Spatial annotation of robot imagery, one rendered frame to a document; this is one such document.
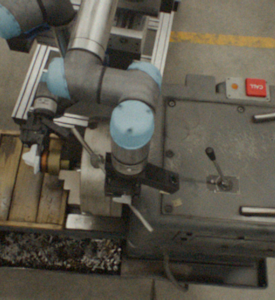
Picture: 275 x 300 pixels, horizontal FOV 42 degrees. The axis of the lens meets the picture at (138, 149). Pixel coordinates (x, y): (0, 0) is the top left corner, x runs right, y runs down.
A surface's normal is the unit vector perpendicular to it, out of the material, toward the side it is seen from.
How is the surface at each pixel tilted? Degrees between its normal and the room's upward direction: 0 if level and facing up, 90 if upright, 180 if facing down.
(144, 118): 8
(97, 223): 0
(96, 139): 6
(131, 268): 0
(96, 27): 26
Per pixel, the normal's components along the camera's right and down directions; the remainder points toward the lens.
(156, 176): 0.53, -0.47
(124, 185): 0.06, -0.52
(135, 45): -0.18, 0.90
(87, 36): 0.11, -0.25
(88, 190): -0.01, 0.38
